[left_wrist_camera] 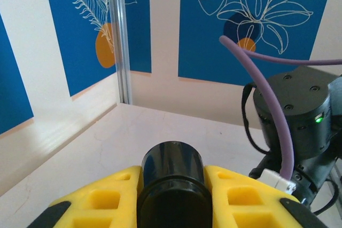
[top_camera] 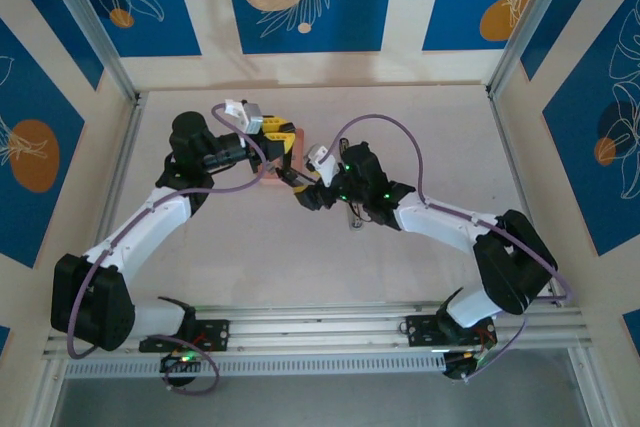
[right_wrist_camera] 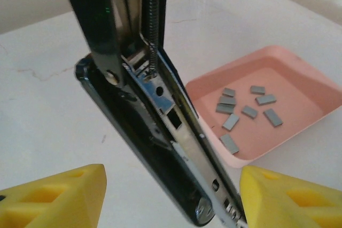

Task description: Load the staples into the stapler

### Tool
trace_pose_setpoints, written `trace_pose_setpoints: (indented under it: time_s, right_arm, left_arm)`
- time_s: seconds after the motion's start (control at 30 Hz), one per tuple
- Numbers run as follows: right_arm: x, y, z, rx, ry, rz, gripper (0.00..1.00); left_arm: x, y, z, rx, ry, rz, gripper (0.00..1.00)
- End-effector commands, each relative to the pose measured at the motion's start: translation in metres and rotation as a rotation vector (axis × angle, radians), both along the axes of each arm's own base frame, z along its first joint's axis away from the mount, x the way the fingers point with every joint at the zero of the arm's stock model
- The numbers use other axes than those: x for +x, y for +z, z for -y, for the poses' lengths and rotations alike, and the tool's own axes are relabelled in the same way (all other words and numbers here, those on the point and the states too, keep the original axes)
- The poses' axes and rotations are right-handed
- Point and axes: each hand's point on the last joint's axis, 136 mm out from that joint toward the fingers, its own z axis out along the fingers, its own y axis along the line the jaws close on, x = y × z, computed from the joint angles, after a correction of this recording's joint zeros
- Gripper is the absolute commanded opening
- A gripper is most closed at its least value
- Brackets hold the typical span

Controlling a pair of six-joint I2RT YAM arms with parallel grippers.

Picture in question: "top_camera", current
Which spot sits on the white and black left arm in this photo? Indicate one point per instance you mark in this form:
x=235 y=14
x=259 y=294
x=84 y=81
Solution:
x=150 y=217

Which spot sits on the black control board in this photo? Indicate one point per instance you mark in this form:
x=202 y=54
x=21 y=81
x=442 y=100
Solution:
x=460 y=369
x=180 y=364

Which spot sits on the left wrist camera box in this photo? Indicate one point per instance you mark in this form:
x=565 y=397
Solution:
x=247 y=117

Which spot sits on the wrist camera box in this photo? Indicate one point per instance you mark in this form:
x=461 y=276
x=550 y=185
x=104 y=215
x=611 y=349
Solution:
x=247 y=117
x=320 y=157

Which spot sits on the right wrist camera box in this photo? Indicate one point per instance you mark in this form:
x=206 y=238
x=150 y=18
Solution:
x=320 y=157

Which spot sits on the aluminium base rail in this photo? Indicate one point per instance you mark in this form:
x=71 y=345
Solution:
x=320 y=327

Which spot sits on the aluminium frame post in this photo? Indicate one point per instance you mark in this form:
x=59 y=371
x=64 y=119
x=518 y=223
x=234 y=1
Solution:
x=90 y=22
x=530 y=12

